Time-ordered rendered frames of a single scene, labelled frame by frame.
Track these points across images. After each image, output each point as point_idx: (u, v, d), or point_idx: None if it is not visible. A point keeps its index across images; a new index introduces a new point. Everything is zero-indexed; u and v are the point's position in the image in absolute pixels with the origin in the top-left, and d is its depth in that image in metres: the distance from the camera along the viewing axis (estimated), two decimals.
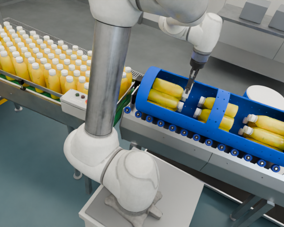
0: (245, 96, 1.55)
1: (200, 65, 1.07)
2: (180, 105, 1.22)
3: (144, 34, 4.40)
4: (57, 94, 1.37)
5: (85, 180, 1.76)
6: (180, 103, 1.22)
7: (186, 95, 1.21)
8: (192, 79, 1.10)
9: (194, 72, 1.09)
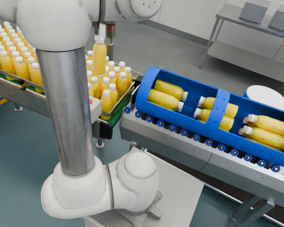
0: (245, 96, 1.55)
1: None
2: (180, 105, 1.22)
3: (144, 34, 4.40)
4: None
5: None
6: (180, 103, 1.22)
7: (98, 37, 1.05)
8: None
9: None
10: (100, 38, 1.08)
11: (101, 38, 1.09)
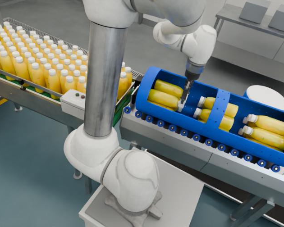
0: (245, 96, 1.55)
1: (195, 77, 1.06)
2: None
3: (144, 34, 4.40)
4: (57, 94, 1.37)
5: (85, 180, 1.76)
6: None
7: (182, 105, 1.20)
8: (187, 89, 1.09)
9: (189, 83, 1.08)
10: None
11: None
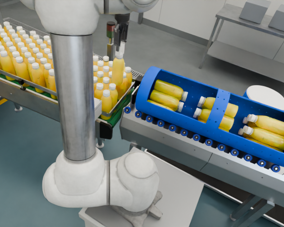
0: (245, 96, 1.55)
1: (122, 18, 1.05)
2: None
3: (144, 34, 4.40)
4: None
5: None
6: None
7: (118, 53, 1.20)
8: (116, 33, 1.08)
9: (118, 25, 1.08)
10: (100, 84, 1.28)
11: (101, 84, 1.29)
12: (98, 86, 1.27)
